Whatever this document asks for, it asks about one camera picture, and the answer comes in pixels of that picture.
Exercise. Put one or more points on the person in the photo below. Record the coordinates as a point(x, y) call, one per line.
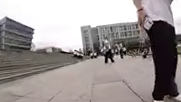
point(159, 38)
point(108, 51)

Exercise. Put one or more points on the long grey multi-storey building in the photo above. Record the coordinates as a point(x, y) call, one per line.
point(116, 33)

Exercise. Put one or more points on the grey paved plaza ground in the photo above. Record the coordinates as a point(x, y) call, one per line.
point(92, 83)

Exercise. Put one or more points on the wide grey stone steps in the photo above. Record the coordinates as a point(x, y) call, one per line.
point(13, 65)

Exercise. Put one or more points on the grey layered building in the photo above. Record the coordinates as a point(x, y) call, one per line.
point(11, 35)

